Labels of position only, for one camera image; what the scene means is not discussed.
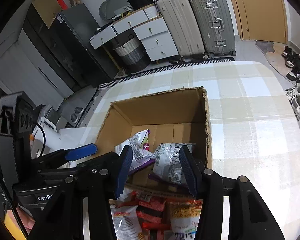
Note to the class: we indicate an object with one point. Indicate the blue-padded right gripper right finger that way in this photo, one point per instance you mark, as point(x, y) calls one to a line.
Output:
point(191, 172)

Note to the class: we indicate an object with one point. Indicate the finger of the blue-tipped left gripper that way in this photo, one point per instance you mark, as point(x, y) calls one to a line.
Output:
point(81, 152)

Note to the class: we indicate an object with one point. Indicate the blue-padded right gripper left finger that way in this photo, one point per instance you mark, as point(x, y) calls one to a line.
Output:
point(124, 162)

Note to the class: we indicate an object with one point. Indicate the white red noodle snack bag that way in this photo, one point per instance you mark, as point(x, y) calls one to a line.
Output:
point(184, 218)

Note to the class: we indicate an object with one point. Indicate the red cookie packet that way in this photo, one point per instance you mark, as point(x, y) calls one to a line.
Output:
point(152, 213)

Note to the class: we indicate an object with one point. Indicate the white purple snack bag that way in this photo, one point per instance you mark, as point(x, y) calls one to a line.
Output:
point(142, 156)

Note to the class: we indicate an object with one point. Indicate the grey white snack bag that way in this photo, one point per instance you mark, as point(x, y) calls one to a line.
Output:
point(167, 165)

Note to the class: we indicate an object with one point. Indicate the brown cardboard SF box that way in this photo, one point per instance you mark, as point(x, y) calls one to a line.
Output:
point(175, 116)

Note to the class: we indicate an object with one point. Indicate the white red small snack bag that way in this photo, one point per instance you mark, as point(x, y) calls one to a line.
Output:
point(125, 219)

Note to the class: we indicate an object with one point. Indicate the woven laundry basket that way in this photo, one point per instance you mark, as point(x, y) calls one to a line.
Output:
point(134, 55)

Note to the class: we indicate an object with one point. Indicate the black cabinet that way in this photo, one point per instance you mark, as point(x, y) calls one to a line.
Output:
point(65, 46)

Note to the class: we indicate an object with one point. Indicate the white drawer desk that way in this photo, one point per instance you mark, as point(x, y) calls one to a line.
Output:
point(149, 27)

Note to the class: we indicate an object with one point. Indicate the silver grey suitcase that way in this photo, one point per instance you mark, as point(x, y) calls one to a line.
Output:
point(215, 25)

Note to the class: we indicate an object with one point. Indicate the pile of shoes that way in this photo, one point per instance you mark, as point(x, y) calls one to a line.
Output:
point(292, 61)

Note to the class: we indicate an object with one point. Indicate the beige suitcase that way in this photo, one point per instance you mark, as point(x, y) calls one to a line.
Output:
point(182, 24)

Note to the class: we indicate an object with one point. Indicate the grey oval mirror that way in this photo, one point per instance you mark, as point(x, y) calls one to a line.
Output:
point(110, 8)

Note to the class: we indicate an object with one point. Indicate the wooden door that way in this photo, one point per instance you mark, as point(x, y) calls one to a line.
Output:
point(263, 20)

